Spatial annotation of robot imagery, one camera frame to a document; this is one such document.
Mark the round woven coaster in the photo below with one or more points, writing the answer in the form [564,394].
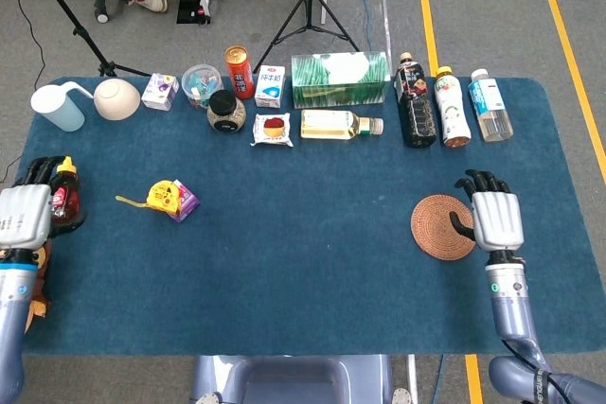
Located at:
[435,229]

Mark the white bottle yellow cap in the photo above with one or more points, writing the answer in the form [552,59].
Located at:
[452,108]

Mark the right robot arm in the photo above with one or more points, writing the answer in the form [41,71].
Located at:
[513,309]

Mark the glass jar black lid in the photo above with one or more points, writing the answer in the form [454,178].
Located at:
[226,113]

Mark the yellow tape measure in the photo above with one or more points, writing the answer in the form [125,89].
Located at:
[163,196]

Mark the green tissue box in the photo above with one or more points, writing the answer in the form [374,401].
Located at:
[341,84]

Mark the orange plush toy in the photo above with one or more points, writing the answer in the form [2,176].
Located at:
[40,290]

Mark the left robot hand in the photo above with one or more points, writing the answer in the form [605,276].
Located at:
[23,217]

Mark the yellow liquid plastic bottle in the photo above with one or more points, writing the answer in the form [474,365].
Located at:
[331,125]

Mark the small purple box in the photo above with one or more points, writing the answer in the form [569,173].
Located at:
[188,203]

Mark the white purple carton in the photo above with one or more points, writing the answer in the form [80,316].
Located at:
[160,92]

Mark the pale blue plastic jug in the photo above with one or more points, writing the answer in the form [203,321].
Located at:
[59,108]

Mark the honey bear bottle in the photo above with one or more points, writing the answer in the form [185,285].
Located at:
[68,200]

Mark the clear tub of clips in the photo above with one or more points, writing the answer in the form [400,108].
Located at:
[201,82]

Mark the blue table mat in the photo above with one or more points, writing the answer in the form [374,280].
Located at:
[303,257]

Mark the white snack cake packet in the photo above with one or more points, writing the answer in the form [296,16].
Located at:
[272,129]

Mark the clear bottle blue label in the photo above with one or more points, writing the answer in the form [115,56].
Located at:
[490,106]

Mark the beige bowl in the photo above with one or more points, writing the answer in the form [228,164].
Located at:
[117,100]

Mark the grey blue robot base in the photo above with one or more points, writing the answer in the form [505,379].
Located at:
[293,380]

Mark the white blue milk carton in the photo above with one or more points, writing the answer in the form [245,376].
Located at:
[270,87]

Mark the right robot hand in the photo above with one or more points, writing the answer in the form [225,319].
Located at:
[497,219]

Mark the white table leg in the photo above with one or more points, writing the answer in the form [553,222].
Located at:
[412,375]

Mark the orange red drink can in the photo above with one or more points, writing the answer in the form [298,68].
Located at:
[240,74]

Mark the dark tea bottle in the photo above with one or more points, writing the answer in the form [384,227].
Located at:
[417,110]

